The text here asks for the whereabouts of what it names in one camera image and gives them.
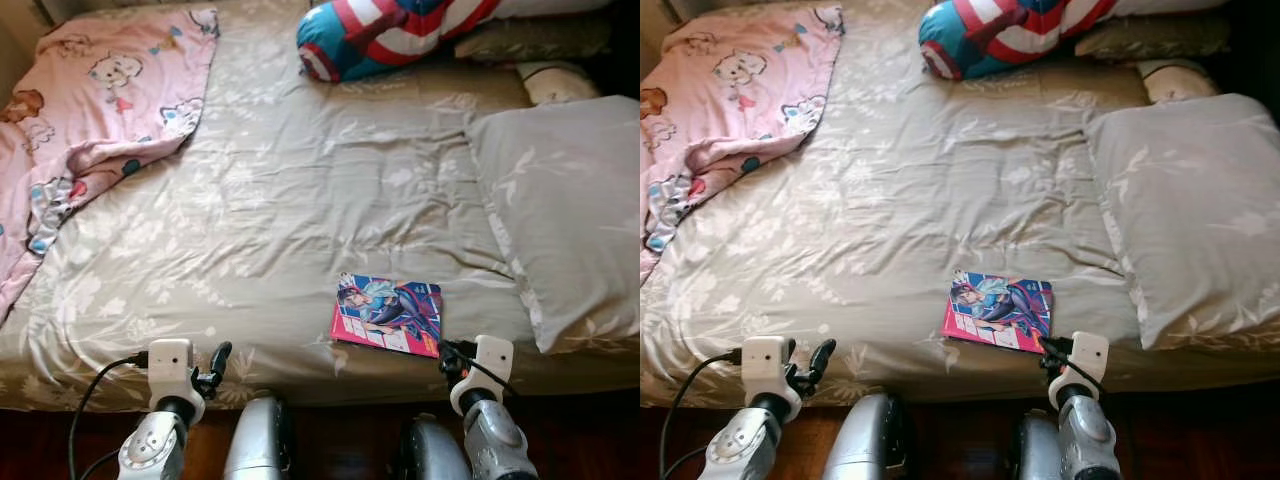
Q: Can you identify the grey floral pillow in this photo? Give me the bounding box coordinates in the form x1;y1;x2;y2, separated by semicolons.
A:
1083;92;1280;351
464;94;641;356

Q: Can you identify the blue red star shield cushion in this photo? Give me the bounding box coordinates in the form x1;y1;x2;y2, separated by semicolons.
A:
296;0;501;84
918;0;1121;81

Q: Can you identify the white pillow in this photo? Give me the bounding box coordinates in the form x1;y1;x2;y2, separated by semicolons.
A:
488;0;613;21
1110;0;1231;19

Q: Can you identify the small cream cushion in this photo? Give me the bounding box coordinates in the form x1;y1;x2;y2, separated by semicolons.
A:
515;60;603;107
1138;58;1223;104

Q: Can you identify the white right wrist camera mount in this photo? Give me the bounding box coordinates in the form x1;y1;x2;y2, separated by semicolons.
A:
448;335;515;417
1048;332;1111;413

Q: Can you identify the pink cartoon print blanket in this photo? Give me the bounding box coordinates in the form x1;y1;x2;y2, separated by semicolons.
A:
0;8;220;323
640;5;846;286

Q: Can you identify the colourful anime cover book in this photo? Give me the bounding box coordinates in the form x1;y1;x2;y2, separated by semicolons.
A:
941;270;1055;353
330;272;444;358

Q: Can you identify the silver robot right leg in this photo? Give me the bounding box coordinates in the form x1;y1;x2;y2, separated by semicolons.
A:
1010;412;1063;480
388;415;473;480

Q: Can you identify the bed with grey floral sheet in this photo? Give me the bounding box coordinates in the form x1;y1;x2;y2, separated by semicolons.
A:
0;0;641;411
640;0;1280;409

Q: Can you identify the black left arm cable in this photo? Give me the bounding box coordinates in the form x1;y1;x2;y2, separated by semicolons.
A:
658;348;746;480
68;352;151;480

